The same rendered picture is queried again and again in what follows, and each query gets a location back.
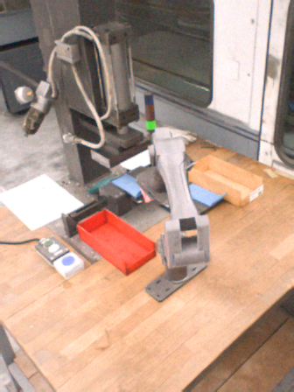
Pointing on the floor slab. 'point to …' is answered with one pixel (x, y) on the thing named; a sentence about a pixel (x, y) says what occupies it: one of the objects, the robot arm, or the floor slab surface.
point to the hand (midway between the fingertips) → (148, 199)
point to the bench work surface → (204, 289)
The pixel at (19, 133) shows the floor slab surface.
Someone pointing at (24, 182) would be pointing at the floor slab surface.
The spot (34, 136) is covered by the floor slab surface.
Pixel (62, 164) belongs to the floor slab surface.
